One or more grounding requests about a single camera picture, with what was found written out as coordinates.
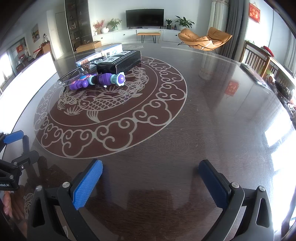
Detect small wooden bench table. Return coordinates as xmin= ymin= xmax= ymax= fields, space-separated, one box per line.
xmin=137 ymin=32 xmax=161 ymax=43

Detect black flat screen television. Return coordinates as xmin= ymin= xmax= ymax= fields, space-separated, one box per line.
xmin=125 ymin=9 xmax=165 ymax=28

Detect red flower vase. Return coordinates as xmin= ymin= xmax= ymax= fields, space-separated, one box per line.
xmin=93 ymin=20 xmax=105 ymax=35

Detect green potted plant left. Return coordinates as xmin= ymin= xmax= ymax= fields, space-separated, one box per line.
xmin=107 ymin=18 xmax=122 ymax=31

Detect orange butterfly lounge chair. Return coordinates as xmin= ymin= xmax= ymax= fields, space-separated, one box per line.
xmin=178 ymin=27 xmax=232 ymax=51

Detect dark tall display cabinet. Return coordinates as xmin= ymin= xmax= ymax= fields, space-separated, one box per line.
xmin=64 ymin=0 xmax=92 ymax=52

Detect green potted plant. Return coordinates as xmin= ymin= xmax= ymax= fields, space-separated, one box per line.
xmin=107 ymin=18 xmax=122 ymax=31
xmin=175 ymin=16 xmax=195 ymax=30

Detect cardboard box on floor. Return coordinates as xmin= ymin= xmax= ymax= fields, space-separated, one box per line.
xmin=76 ymin=41 xmax=102 ymax=53

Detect grey curtain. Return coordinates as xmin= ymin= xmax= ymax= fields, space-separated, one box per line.
xmin=223 ymin=0 xmax=249 ymax=61

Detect white walled sorting box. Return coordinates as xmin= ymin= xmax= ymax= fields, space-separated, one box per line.
xmin=1 ymin=53 xmax=57 ymax=100

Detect white tv console cabinet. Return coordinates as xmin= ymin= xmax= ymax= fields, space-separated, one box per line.
xmin=92 ymin=29 xmax=180 ymax=45

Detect purple butterfly toy wand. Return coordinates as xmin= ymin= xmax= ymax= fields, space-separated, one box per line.
xmin=69 ymin=72 xmax=125 ymax=90

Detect framed wall painting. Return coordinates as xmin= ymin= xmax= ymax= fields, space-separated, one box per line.
xmin=31 ymin=24 xmax=40 ymax=43

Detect wooden slatted chair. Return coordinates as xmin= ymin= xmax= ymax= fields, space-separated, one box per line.
xmin=239 ymin=41 xmax=278 ymax=78

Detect black rectangular box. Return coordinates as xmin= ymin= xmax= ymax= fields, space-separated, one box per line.
xmin=96 ymin=50 xmax=142 ymax=74

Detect blue white carton box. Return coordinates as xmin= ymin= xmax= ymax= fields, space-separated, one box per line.
xmin=76 ymin=43 xmax=123 ymax=67

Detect white standing air conditioner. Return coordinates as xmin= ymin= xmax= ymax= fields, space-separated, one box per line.
xmin=208 ymin=0 xmax=230 ymax=32

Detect red hanging wall decoration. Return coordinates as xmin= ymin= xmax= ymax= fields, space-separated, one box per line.
xmin=248 ymin=3 xmax=260 ymax=23

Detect small potted plant middle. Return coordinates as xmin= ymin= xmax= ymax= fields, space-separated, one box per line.
xmin=165 ymin=19 xmax=173 ymax=30

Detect person's left hand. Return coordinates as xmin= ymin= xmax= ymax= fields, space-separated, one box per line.
xmin=3 ymin=191 xmax=13 ymax=218

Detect black frame eyeglasses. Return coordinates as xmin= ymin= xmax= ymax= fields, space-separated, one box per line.
xmin=57 ymin=57 xmax=105 ymax=87

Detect green potted plant right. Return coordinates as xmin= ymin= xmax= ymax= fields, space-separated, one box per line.
xmin=175 ymin=16 xmax=195 ymax=30

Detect wooden dining table set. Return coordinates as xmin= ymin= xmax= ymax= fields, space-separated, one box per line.
xmin=16 ymin=41 xmax=53 ymax=68

